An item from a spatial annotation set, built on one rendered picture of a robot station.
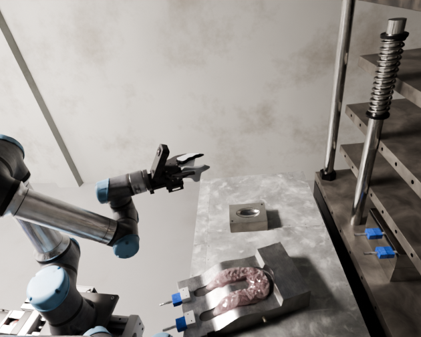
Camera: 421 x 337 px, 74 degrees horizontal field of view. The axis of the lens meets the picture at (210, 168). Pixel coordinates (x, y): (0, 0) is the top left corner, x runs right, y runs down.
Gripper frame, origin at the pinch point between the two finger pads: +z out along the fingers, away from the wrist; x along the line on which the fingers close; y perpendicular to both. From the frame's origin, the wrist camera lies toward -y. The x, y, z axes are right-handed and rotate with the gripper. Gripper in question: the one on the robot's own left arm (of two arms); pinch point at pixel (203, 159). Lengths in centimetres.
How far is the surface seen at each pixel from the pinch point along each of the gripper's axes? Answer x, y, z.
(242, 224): -15, 62, 19
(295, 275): 24, 52, 26
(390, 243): 27, 47, 68
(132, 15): -204, -5, -3
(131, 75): -204, 45, -18
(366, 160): -2, 27, 74
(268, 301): 29, 55, 13
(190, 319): 25, 54, -19
